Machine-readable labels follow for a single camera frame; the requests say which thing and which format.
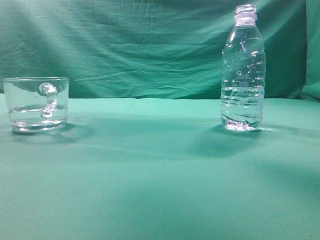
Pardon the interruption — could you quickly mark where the green cloth backdrop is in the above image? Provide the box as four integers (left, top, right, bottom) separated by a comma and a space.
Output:
0, 0, 320, 99

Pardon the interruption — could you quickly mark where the clear glass mug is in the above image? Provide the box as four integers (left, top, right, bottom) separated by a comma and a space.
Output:
3, 76, 70, 133

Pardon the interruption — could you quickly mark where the clear plastic water bottle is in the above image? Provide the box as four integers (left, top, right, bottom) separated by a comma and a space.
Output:
220, 4, 266, 132

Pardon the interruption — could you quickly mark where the green cloth table cover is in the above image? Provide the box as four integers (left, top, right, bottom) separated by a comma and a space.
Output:
0, 96, 320, 240

